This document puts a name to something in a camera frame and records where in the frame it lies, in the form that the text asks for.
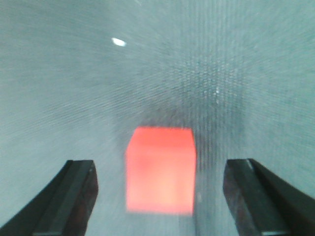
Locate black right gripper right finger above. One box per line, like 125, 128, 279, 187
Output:
223, 159, 315, 236

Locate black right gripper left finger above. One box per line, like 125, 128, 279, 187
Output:
0, 160, 98, 236

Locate red magnetic block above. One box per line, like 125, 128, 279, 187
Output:
125, 126, 197, 216

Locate small white paper scrap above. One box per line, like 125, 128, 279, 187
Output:
111, 37, 126, 47

